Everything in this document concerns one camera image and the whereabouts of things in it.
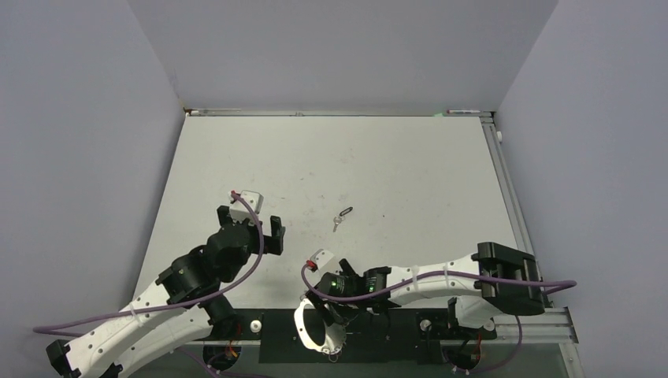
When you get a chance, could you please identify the large silver keyring with keys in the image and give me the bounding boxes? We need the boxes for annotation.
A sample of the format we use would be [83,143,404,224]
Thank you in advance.
[293,298,347,360]

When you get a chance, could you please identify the small key with black tag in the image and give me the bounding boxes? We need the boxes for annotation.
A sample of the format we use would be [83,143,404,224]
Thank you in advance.
[332,206,354,232]

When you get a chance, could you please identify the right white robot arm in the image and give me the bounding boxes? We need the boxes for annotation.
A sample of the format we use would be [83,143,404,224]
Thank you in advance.
[302,242,545,337]

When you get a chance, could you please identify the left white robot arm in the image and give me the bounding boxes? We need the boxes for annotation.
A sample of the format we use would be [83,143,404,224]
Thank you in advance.
[46,202,286,377]

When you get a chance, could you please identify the red white marker pen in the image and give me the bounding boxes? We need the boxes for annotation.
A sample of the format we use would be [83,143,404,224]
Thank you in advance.
[446,109,483,116]

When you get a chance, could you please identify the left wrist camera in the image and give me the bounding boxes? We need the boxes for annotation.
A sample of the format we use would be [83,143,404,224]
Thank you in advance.
[229,190,264,223]

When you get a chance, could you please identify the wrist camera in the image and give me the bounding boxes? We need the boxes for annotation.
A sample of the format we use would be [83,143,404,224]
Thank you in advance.
[229,190,264,223]
[306,249,338,273]

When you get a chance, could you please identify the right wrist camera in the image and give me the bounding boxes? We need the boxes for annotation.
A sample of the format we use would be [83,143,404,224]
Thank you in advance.
[306,249,338,273]

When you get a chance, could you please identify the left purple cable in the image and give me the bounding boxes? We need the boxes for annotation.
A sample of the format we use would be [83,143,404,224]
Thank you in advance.
[33,191,265,378]

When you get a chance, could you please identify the purple cable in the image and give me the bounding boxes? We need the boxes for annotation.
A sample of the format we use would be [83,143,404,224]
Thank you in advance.
[301,263,577,374]
[33,191,265,378]

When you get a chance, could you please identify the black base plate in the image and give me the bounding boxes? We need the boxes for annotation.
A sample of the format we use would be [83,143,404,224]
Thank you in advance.
[202,309,497,369]

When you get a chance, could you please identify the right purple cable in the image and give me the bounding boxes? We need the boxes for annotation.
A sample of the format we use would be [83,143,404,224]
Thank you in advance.
[301,263,577,374]

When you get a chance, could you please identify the aluminium frame rail back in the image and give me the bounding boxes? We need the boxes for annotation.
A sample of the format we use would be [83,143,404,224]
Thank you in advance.
[184,109,494,118]

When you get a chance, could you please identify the aluminium frame rail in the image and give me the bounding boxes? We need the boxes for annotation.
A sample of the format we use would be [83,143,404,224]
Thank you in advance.
[112,306,579,346]
[184,109,494,118]
[480,115,547,296]

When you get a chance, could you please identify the aluminium frame rail right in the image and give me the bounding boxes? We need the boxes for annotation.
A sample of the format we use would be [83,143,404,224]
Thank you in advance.
[480,115,547,296]

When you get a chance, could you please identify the aluminium frame rail front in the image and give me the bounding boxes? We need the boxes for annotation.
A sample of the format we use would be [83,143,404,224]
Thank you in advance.
[112,306,579,346]

